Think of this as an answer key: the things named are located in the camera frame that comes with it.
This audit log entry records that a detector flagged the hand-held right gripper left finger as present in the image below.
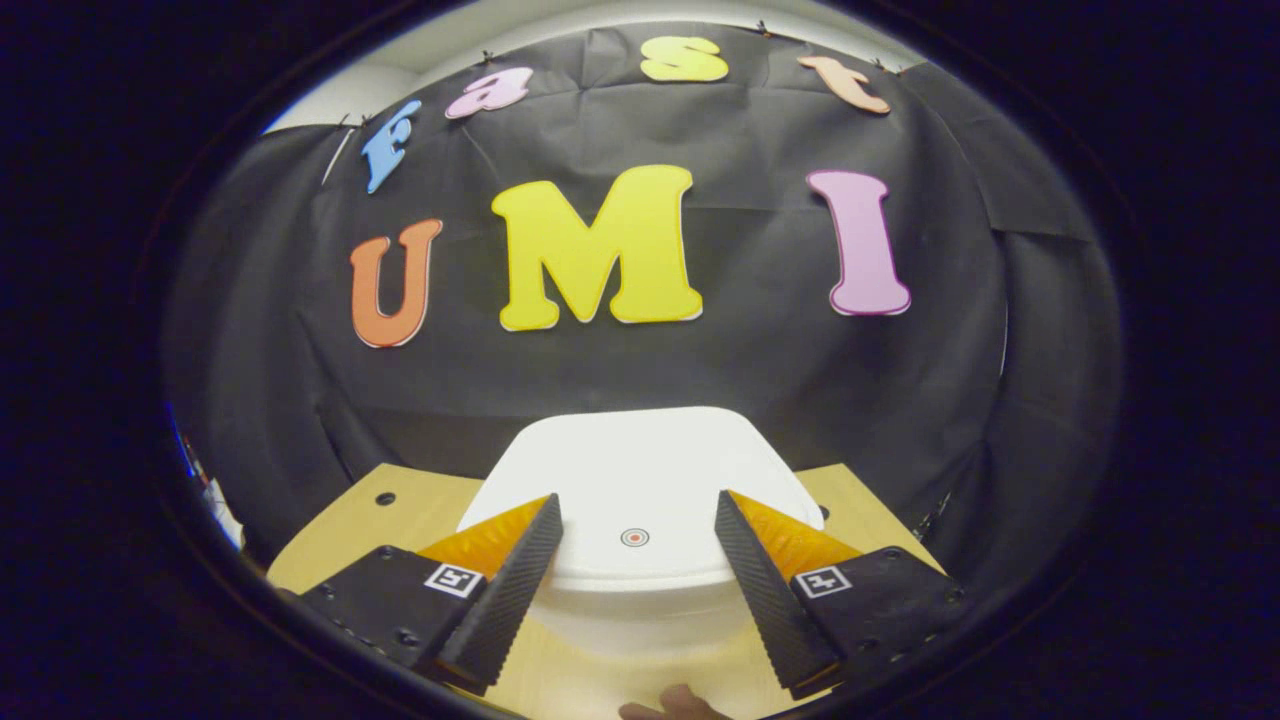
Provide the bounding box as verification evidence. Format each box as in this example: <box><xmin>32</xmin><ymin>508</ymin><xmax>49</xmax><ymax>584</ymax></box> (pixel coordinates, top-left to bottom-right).
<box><xmin>300</xmin><ymin>493</ymin><xmax>564</xmax><ymax>698</ymax></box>

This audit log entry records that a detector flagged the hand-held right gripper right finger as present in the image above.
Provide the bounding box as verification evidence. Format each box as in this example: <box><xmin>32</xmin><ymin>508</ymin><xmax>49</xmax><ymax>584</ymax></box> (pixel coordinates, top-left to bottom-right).
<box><xmin>715</xmin><ymin>490</ymin><xmax>966</xmax><ymax>701</ymax></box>

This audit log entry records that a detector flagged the white desktop garbage bin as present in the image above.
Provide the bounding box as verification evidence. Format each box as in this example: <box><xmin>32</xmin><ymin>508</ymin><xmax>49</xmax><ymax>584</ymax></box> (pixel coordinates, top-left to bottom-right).
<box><xmin>455</xmin><ymin>405</ymin><xmax>826</xmax><ymax>661</ymax></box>

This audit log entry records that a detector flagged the wooden desktop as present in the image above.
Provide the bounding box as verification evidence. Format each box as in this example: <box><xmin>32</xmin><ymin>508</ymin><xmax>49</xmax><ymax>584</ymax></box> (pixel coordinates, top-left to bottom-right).
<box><xmin>265</xmin><ymin>462</ymin><xmax>946</xmax><ymax>720</ymax></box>

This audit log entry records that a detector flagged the white paper clutter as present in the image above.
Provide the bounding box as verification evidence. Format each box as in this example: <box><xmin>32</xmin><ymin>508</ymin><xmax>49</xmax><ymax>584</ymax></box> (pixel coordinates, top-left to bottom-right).
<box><xmin>200</xmin><ymin>478</ymin><xmax>246</xmax><ymax>549</ymax></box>

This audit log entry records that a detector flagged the computer monitor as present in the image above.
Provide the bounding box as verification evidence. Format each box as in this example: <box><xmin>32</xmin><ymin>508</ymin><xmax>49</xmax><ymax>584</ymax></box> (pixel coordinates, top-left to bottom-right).
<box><xmin>168</xmin><ymin>405</ymin><xmax>201</xmax><ymax>481</ymax></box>

